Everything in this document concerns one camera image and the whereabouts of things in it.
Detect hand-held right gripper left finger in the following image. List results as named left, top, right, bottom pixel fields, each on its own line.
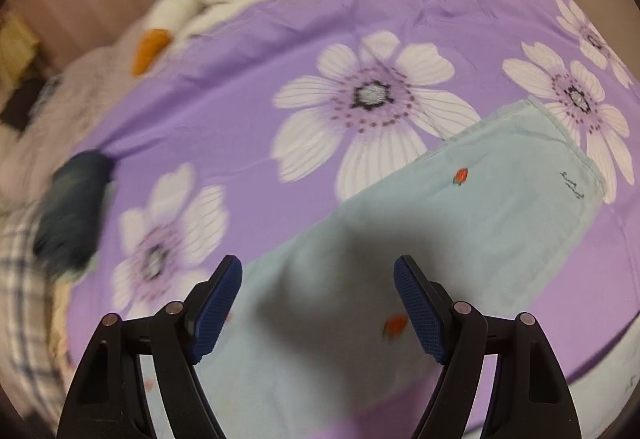
left=56, top=255, right=244, bottom=439

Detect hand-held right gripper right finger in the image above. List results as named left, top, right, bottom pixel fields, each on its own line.
left=393, top=255, right=583, bottom=439

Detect light blue pants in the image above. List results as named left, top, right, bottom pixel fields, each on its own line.
left=145, top=98, right=606, bottom=439

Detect pale yellow cloth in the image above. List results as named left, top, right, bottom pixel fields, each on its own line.
left=50, top=269, right=83, bottom=370

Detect folded dark blue jeans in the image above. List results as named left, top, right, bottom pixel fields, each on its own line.
left=32, top=150, right=116, bottom=277

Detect plaid cloth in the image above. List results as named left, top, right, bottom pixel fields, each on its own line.
left=0, top=204, right=76, bottom=425

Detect purple floral bedsheet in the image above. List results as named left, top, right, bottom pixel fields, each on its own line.
left=65, top=0, right=640, bottom=439

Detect grey pink blanket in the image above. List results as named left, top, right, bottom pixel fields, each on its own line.
left=0, top=44, right=151, bottom=220

